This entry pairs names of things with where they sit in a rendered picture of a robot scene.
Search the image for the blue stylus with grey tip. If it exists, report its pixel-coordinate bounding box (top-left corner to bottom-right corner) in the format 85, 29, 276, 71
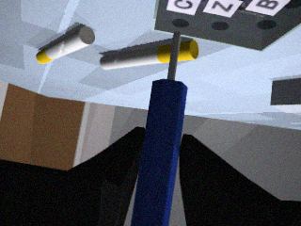
131, 31, 188, 226

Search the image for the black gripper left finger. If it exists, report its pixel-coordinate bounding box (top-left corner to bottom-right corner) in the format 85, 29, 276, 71
0, 126, 145, 226

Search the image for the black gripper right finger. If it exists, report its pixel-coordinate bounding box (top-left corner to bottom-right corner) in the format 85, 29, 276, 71
179, 134, 301, 226

